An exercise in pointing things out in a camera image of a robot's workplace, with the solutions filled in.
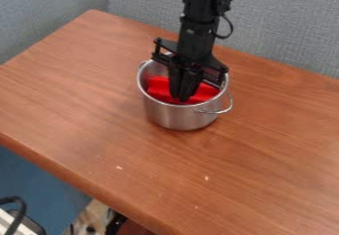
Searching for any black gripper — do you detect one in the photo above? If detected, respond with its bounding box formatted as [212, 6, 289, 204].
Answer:
[151, 15, 229, 101]

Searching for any red block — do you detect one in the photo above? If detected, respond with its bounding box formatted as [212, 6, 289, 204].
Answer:
[147, 76, 220, 105]

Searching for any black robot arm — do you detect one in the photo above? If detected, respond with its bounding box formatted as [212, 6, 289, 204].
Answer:
[151, 0, 235, 102]

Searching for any black object under table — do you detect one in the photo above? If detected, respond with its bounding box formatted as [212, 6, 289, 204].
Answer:
[104, 214, 127, 235]

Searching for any metal pot with handles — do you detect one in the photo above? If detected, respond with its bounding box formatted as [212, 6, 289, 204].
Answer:
[136, 59, 233, 131]

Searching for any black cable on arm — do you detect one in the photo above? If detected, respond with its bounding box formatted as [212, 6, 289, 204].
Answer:
[212, 12, 235, 40]

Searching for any black chair frame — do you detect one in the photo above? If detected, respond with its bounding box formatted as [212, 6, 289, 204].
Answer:
[0, 196, 46, 235]

